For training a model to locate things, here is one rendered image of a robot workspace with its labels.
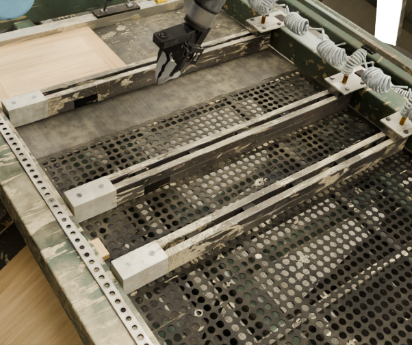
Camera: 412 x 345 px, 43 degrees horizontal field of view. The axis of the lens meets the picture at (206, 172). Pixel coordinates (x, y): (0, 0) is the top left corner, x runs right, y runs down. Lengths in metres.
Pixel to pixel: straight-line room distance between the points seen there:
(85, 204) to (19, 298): 0.42
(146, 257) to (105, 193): 0.23
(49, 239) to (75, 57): 0.87
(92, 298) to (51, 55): 1.07
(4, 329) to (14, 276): 0.15
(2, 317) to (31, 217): 0.41
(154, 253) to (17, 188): 0.43
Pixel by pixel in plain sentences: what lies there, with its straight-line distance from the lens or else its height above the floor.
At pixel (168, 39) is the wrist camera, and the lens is 1.40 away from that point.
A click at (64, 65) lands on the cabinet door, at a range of 1.98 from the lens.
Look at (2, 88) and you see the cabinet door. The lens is 1.88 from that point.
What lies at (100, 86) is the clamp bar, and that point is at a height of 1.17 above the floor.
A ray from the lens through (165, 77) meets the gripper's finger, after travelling 1.49.
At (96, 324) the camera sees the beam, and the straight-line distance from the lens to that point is 1.21.
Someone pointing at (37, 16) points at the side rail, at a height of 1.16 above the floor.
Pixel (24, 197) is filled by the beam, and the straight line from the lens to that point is 1.46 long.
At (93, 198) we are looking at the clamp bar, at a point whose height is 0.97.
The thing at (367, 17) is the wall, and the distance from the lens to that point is 7.39.
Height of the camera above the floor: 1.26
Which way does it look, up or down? 1 degrees down
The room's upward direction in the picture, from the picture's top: 46 degrees clockwise
